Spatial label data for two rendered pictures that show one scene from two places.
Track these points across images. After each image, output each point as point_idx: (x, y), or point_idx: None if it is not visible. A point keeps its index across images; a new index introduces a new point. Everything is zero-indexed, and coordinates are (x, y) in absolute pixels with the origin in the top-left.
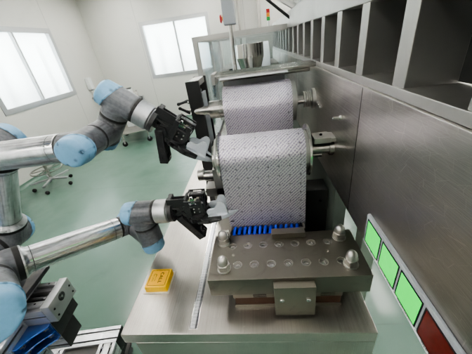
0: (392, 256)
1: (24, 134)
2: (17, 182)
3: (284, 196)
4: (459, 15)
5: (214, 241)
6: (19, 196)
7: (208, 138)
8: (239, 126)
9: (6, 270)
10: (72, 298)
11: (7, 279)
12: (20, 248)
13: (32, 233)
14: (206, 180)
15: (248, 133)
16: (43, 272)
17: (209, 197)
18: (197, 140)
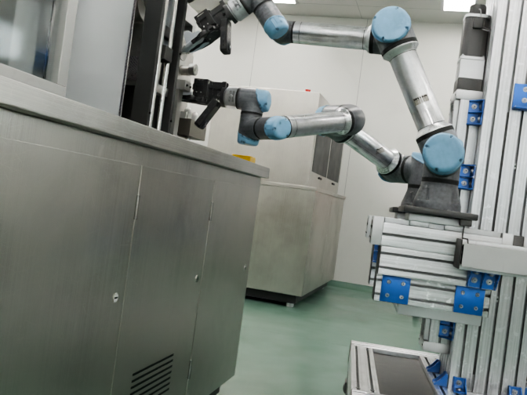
0: None
1: (372, 19)
2: (396, 76)
3: (135, 82)
4: None
5: (193, 120)
6: (404, 95)
7: (184, 32)
8: (142, 23)
9: (332, 110)
10: (379, 257)
11: (325, 110)
12: (338, 108)
13: (426, 164)
14: (173, 104)
15: (133, 31)
16: (402, 207)
17: (169, 133)
18: (194, 34)
